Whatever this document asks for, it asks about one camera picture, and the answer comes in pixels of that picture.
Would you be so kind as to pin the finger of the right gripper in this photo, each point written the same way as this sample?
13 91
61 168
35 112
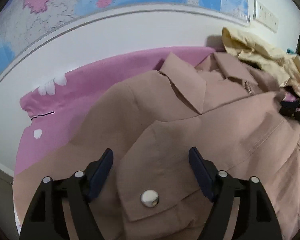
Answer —
291 110

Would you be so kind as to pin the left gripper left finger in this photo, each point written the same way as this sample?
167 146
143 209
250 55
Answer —
58 204

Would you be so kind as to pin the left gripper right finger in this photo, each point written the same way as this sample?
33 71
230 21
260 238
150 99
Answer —
256 217

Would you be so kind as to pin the dusty pink jacket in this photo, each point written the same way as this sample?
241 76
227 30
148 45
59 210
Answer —
225 108

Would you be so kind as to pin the cream yellow jacket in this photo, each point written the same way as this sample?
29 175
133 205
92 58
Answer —
250 48

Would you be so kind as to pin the pink floral bed sheet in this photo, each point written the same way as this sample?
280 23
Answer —
58 108

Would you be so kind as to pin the white wall switch right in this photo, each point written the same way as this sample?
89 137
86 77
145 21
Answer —
275 24

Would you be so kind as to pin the white wall socket middle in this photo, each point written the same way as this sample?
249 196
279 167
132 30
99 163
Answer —
268 21

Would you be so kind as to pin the white wall socket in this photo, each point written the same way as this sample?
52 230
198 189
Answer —
259 12
268 21

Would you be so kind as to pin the white wall socket left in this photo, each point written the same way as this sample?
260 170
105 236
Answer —
259 12

